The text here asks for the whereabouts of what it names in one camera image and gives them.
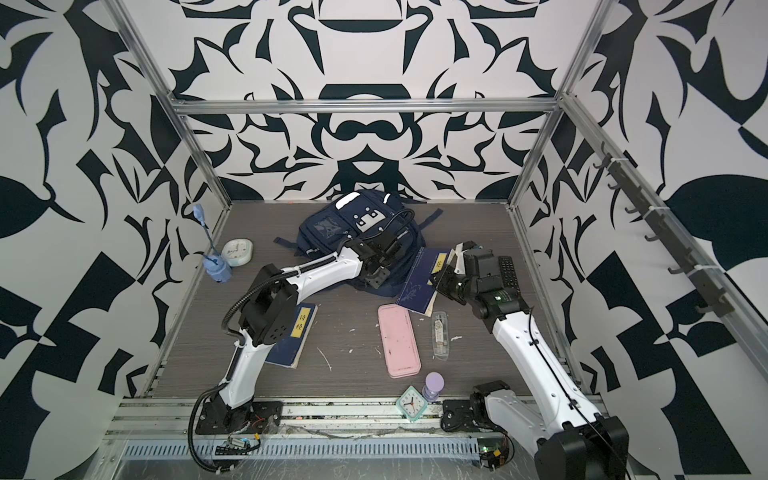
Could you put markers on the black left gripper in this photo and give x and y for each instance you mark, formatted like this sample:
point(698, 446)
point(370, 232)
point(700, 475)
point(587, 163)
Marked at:
point(386, 276)

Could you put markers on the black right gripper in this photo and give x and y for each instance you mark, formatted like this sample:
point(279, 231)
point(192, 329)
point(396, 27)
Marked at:
point(447, 273)

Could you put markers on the navy blue student backpack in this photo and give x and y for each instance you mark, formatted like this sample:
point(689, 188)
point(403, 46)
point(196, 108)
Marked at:
point(368, 215)

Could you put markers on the blue book yellow label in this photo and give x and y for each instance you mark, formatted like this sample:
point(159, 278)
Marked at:
point(418, 294)
point(287, 351)

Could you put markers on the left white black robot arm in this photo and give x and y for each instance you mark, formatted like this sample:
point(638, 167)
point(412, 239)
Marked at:
point(265, 314)

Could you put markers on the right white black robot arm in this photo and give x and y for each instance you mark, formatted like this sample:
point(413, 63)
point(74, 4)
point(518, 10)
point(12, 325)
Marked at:
point(565, 433)

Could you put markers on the black tv remote control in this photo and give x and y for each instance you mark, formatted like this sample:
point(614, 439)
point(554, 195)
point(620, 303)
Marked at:
point(508, 274)

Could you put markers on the clear plastic ruler case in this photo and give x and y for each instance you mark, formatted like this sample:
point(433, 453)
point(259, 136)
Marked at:
point(440, 336)

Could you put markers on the pink pencil case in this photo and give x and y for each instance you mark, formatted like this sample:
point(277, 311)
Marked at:
point(398, 341)

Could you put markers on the purple lidded small bottle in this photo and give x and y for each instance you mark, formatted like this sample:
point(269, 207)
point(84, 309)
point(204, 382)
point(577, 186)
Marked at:
point(433, 386)

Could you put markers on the small green alarm clock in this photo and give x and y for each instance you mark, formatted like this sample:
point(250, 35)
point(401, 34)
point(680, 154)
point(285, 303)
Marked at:
point(412, 404)

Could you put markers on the right circuit board green light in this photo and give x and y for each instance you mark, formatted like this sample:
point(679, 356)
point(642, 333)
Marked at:
point(495, 453)

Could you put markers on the left small circuit board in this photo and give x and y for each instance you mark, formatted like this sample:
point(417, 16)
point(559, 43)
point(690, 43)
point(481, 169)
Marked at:
point(238, 446)

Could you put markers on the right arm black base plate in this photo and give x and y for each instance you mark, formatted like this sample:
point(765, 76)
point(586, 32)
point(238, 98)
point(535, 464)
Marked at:
point(461, 415)

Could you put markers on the light blue round wall clock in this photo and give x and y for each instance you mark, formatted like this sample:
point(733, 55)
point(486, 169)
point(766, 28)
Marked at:
point(238, 252)

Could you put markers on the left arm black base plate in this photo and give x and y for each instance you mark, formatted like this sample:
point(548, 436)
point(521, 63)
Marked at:
point(264, 415)

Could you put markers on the white perforated cable tray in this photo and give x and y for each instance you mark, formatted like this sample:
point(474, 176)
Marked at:
point(455, 448)

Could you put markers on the wall mounted hook rail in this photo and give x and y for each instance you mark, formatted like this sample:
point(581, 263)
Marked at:
point(667, 229)

